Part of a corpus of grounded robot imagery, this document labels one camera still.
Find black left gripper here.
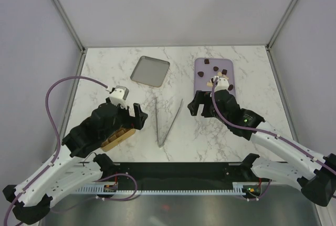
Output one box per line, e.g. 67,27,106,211
101,101,148,141

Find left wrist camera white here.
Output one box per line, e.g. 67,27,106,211
109,86,129,109

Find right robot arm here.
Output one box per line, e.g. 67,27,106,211
187,90,335,207

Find white slotted cable duct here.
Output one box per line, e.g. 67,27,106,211
72,182,260,196

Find aluminium frame post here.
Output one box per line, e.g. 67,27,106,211
265,0,314,50
36,0,87,53

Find left aluminium frame post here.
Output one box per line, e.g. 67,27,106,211
36,0,87,53

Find lilac plastic tray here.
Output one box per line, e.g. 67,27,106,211
193,57,237,103

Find right aluminium frame post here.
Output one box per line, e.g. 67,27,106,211
265,0,314,50

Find silver tin lid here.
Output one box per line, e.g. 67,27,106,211
130,56,170,88

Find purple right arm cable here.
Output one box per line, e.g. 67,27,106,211
211,77,331,170

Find metal tongs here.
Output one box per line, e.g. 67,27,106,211
154,96,183,148

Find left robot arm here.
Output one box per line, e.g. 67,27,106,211
3,100,148,225

